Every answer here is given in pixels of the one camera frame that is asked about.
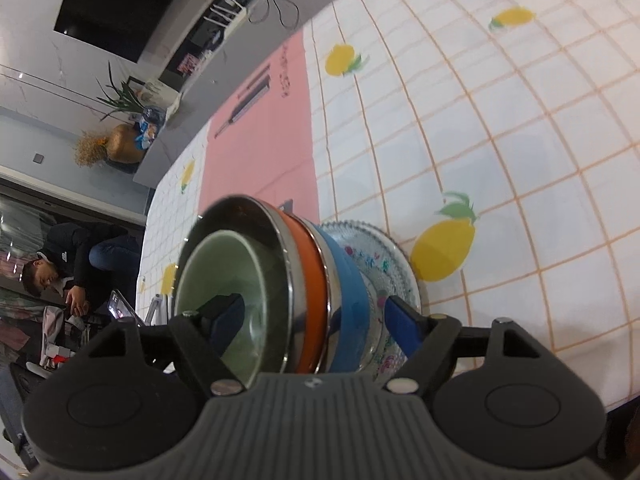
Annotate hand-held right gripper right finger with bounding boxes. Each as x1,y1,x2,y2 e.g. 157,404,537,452
385,296,561,395

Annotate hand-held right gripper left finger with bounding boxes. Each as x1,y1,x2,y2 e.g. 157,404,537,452
75,294,246,396

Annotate white painted plate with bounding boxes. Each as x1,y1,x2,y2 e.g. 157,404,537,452
350,245,408,376

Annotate green ceramic bowl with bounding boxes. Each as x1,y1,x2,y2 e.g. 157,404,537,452
172,230,290,377

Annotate blue steel bowl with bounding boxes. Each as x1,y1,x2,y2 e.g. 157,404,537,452
300,220,375,376

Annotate large flowered glass plate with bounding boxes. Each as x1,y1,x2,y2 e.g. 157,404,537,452
320,219,424,376

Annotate orange steel bowl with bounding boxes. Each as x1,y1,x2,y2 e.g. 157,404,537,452
190,194,332,376

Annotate lemon print tablecloth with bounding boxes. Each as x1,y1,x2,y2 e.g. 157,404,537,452
135,0,640,411

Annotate gold round vase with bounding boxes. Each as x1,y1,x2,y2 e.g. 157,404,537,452
106,124,146,165

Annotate blue snack packets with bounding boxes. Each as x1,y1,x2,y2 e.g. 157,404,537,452
132,105,168,148

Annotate dried flower bunch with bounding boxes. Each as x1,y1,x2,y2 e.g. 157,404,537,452
74,130,110,168

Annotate white paper bag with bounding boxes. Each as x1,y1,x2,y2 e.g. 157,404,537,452
142,80,182,111

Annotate grey marble tv console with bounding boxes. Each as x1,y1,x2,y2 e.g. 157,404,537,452
132,0,361,188

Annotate spiky green potted plant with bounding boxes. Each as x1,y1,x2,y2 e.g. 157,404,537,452
95,60,151,123

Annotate white wifi router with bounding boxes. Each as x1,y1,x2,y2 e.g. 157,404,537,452
202,0,250,28

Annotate black television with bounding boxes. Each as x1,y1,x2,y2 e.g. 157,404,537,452
54,0,242,64

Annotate black cable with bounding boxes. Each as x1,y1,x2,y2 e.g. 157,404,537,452
247,0,301,28

